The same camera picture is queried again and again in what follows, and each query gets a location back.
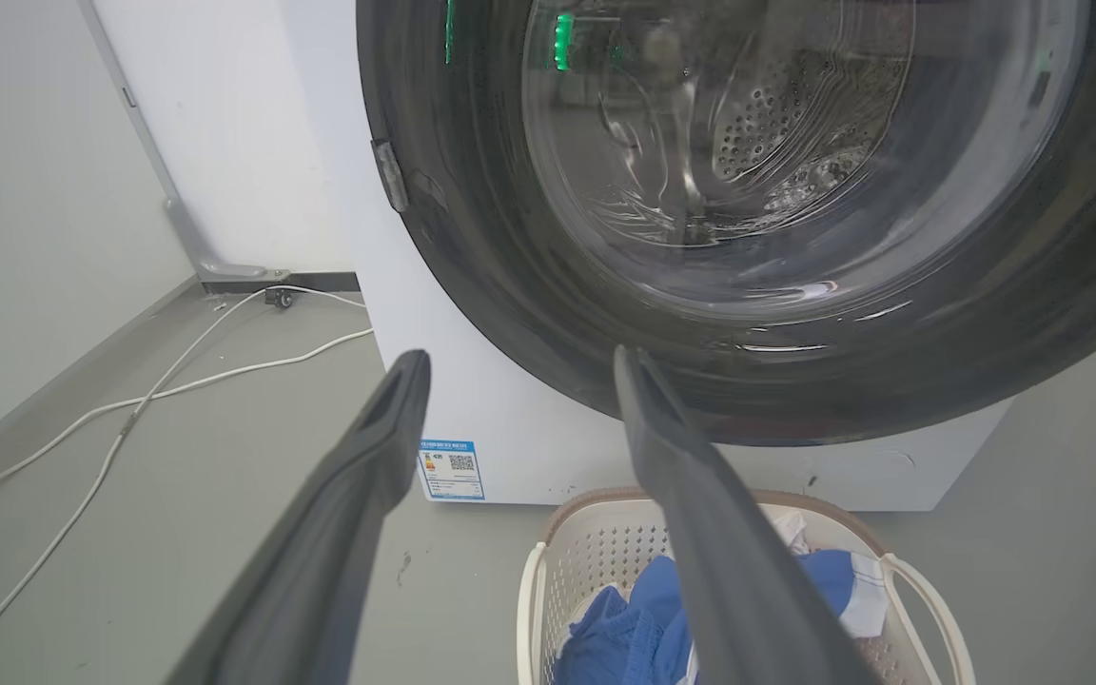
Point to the grey door latch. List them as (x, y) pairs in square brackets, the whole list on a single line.
[(390, 174)]

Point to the blue garment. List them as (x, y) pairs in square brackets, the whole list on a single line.
[(624, 637)]

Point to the grey metal stand leg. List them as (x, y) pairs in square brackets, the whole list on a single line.
[(172, 205)]

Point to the cream perforated laundry basket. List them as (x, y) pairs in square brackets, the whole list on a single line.
[(605, 552)]

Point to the white cloth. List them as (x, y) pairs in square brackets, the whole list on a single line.
[(867, 599)]

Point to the white washing machine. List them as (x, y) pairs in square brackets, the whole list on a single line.
[(500, 419)]

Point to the blue energy label sticker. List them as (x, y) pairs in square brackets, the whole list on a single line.
[(452, 469)]

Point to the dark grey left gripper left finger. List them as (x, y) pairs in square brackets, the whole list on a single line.
[(320, 552)]

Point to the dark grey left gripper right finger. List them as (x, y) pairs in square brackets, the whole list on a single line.
[(729, 561)]

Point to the black round washing machine door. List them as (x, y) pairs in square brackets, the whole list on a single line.
[(986, 314)]

